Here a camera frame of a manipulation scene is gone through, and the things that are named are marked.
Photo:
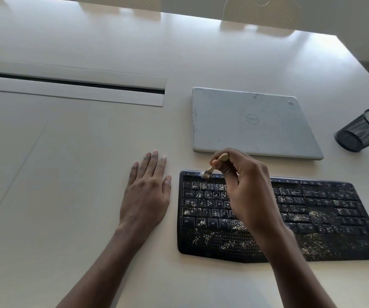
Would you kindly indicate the person's left forearm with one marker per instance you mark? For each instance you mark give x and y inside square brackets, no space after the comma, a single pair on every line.
[107,269]

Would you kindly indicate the person's left hand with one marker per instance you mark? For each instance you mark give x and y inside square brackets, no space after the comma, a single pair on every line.
[144,195]

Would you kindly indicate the person's right forearm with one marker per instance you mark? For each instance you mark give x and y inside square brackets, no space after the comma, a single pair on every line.
[297,275]

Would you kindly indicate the black mesh pen holder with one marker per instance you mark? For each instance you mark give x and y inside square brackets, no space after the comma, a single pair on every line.
[361,129]

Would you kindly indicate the person's right hand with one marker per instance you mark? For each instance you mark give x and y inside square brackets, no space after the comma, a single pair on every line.
[252,192]

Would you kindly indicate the black keyboard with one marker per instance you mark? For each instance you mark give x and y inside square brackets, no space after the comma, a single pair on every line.
[332,221]

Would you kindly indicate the small wooden brush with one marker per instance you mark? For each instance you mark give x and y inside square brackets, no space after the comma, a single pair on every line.
[224,157]

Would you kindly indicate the silver laptop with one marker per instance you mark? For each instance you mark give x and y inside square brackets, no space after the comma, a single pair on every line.
[236,131]

